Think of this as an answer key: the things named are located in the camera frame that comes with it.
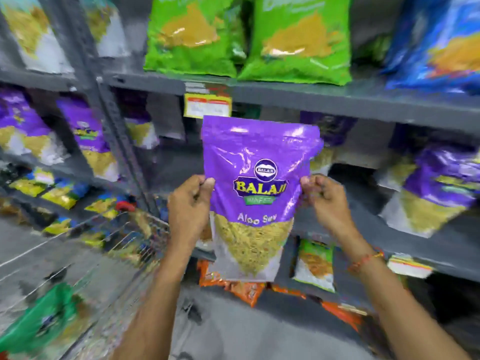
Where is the person's left hand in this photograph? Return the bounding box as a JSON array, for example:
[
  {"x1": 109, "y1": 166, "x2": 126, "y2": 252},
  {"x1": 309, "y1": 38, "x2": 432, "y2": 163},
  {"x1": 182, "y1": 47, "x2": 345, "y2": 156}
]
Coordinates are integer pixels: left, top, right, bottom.
[{"x1": 167, "y1": 174, "x2": 217, "y2": 252}]

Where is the person's right hand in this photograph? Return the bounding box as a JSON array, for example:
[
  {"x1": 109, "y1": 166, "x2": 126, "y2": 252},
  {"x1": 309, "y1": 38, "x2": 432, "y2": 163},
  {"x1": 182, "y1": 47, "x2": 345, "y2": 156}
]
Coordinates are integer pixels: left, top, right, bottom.
[{"x1": 299, "y1": 174, "x2": 358, "y2": 245}]

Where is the purple snack packet with logo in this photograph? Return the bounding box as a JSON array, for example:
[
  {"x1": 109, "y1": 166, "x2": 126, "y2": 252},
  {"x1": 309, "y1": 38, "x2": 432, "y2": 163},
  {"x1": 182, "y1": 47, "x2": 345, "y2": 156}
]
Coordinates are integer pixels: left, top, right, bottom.
[{"x1": 201, "y1": 115, "x2": 324, "y2": 284}]

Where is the person's left forearm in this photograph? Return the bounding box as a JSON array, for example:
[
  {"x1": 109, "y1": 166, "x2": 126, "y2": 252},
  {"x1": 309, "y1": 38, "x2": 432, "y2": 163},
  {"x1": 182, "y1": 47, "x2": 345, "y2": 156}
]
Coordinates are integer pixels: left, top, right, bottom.
[{"x1": 110, "y1": 240, "x2": 196, "y2": 360}]

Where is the person's right forearm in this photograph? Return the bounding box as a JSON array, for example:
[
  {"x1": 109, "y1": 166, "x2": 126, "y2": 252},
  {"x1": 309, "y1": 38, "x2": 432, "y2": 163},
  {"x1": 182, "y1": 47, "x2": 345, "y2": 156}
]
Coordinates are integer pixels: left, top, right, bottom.
[{"x1": 337, "y1": 228, "x2": 474, "y2": 360}]

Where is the small green white packet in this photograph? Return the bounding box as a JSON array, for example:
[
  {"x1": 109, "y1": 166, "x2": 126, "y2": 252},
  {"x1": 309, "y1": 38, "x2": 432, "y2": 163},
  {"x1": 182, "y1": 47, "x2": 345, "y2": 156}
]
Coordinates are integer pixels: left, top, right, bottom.
[{"x1": 292, "y1": 238, "x2": 336, "y2": 294}]

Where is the yellow price label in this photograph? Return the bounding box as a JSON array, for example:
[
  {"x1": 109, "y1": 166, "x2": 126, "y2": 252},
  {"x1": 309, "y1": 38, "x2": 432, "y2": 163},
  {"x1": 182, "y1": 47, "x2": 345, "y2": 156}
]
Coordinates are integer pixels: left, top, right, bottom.
[{"x1": 183, "y1": 93, "x2": 233, "y2": 120}]

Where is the grey metal shelving unit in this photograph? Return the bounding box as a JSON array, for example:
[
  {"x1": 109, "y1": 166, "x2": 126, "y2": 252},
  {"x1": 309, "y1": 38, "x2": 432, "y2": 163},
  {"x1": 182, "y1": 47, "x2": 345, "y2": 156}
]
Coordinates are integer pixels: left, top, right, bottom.
[{"x1": 0, "y1": 0, "x2": 480, "y2": 360}]

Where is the red thread wristband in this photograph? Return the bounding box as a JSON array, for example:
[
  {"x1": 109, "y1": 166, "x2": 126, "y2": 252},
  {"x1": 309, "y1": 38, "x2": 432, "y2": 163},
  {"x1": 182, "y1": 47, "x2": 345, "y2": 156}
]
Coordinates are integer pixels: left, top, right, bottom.
[{"x1": 347, "y1": 250, "x2": 385, "y2": 276}]

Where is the orange snack packet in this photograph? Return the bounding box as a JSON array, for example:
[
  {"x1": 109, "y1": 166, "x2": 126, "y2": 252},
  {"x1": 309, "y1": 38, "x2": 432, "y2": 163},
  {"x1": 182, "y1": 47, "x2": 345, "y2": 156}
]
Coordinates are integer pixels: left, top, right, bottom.
[
  {"x1": 197, "y1": 258, "x2": 267, "y2": 308},
  {"x1": 320, "y1": 300, "x2": 364, "y2": 333}
]

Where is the row of yellow blue packets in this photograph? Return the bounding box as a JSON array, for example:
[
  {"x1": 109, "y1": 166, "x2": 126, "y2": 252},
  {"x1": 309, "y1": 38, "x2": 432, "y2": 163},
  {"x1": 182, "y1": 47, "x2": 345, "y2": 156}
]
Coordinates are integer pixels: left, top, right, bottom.
[{"x1": 7, "y1": 166, "x2": 130, "y2": 249}]

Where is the green snack packet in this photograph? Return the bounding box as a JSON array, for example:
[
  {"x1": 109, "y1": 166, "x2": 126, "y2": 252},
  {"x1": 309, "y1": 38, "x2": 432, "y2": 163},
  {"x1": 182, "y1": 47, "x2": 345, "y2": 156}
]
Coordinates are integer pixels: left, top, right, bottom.
[
  {"x1": 238, "y1": 0, "x2": 353, "y2": 87},
  {"x1": 143, "y1": 0, "x2": 247, "y2": 78}
]

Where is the white yellow snack packet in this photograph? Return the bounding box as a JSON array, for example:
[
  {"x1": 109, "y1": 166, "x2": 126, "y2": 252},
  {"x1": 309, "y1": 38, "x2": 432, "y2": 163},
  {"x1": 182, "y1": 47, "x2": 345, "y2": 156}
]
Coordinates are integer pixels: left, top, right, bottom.
[
  {"x1": 0, "y1": 0, "x2": 74, "y2": 75},
  {"x1": 80, "y1": 0, "x2": 131, "y2": 59}
]

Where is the blue snack packet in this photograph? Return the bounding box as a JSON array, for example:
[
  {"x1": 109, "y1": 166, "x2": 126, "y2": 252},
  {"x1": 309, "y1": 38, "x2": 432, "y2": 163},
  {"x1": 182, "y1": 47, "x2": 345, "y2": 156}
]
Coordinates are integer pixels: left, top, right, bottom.
[{"x1": 380, "y1": 0, "x2": 480, "y2": 95}]

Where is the dark green packet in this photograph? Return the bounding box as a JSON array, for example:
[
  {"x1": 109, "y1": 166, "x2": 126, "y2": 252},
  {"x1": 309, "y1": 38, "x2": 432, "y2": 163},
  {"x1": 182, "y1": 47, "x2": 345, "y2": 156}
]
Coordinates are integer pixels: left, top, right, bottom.
[{"x1": 0, "y1": 282, "x2": 82, "y2": 355}]

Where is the wire shopping cart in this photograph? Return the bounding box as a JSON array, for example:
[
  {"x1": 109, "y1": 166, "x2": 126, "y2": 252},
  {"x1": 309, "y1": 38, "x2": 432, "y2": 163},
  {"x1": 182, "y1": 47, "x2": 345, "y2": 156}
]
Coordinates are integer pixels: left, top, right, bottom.
[{"x1": 0, "y1": 200, "x2": 170, "y2": 360}]

